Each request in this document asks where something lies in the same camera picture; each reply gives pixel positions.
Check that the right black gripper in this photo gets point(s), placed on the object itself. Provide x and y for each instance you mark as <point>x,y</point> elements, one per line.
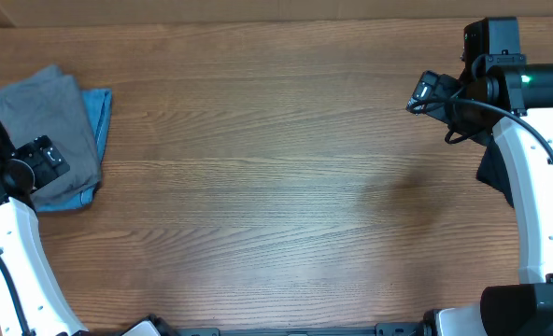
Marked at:
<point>496,170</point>

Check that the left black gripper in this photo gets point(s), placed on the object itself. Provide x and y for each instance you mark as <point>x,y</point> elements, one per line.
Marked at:
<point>45,158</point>

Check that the grey shorts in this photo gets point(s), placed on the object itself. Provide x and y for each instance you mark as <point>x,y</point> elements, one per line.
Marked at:
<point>51,103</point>

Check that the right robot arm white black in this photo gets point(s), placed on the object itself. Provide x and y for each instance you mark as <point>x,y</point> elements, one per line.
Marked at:
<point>510,111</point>

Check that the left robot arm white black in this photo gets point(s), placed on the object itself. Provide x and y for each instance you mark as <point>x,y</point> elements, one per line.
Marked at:
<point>31,302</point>

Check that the black garment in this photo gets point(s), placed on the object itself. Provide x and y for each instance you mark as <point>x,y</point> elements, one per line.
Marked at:
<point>492,171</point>

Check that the folded blue denim garment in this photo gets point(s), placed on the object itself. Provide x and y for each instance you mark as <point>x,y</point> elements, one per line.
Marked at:
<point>98,103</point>

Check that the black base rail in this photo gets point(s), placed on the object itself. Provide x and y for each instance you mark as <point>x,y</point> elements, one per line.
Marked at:
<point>304,331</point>

